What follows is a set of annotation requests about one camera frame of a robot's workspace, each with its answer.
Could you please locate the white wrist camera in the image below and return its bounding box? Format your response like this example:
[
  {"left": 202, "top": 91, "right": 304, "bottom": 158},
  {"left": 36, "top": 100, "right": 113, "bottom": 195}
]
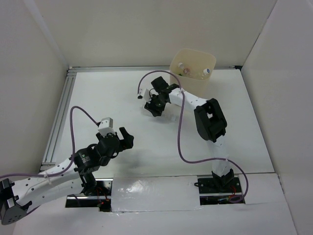
[
  {"left": 98, "top": 117, "right": 115, "bottom": 137},
  {"left": 137, "top": 88, "right": 151, "bottom": 103}
]

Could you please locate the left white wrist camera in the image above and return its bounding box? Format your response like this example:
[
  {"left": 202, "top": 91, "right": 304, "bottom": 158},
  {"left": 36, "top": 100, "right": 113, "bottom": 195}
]
[{"left": 98, "top": 117, "right": 115, "bottom": 137}]

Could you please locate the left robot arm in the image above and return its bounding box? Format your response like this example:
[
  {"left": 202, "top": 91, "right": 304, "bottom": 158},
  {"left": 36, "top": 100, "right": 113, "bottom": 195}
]
[{"left": 0, "top": 127, "right": 134, "bottom": 225}]

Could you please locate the beige plastic bin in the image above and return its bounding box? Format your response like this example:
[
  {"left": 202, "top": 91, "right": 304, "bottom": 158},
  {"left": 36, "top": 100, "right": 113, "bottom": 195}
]
[{"left": 170, "top": 48, "right": 216, "bottom": 100}]

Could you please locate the back aluminium rail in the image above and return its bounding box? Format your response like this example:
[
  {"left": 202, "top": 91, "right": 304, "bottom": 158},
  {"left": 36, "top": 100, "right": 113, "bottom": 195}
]
[{"left": 67, "top": 65, "right": 242, "bottom": 73}]

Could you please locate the left aluminium rail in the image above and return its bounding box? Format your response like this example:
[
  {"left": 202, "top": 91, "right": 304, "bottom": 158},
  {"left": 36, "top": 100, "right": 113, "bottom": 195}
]
[{"left": 39, "top": 68, "right": 77, "bottom": 172}]

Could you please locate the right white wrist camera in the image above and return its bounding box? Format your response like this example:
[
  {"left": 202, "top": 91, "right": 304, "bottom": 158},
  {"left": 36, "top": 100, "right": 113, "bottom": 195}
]
[{"left": 137, "top": 88, "right": 151, "bottom": 103}]

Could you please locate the clear bottle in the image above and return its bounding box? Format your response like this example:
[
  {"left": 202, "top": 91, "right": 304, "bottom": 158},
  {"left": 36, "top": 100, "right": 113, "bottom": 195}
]
[
  {"left": 178, "top": 62, "right": 188, "bottom": 73},
  {"left": 195, "top": 68, "right": 211, "bottom": 80},
  {"left": 141, "top": 105, "right": 178, "bottom": 122}
]

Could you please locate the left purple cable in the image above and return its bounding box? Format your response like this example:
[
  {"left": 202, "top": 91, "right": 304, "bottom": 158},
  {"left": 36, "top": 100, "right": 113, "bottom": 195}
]
[{"left": 0, "top": 106, "right": 101, "bottom": 216}]

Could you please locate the aluminium rail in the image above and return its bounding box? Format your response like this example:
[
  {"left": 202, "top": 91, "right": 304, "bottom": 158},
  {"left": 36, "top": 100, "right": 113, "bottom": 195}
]
[
  {"left": 67, "top": 65, "right": 242, "bottom": 73},
  {"left": 39, "top": 68, "right": 77, "bottom": 172}
]

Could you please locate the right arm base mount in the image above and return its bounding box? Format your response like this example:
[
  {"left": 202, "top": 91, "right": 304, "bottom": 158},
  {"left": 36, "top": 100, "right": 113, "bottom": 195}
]
[{"left": 194, "top": 169, "right": 245, "bottom": 206}]

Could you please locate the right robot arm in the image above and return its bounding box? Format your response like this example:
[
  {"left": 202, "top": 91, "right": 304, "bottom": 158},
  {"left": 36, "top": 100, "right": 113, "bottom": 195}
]
[{"left": 144, "top": 76, "right": 234, "bottom": 192}]

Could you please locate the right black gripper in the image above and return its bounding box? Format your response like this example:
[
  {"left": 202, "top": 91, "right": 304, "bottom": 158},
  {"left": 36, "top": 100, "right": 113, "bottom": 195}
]
[{"left": 144, "top": 93, "right": 167, "bottom": 117}]

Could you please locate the red cap sauce bottle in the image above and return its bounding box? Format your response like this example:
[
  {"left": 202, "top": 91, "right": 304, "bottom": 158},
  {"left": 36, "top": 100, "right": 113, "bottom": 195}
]
[{"left": 183, "top": 68, "right": 193, "bottom": 78}]

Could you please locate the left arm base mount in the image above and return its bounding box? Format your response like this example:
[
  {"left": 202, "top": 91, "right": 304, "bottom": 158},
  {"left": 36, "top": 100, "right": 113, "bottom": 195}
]
[{"left": 65, "top": 178, "right": 113, "bottom": 212}]

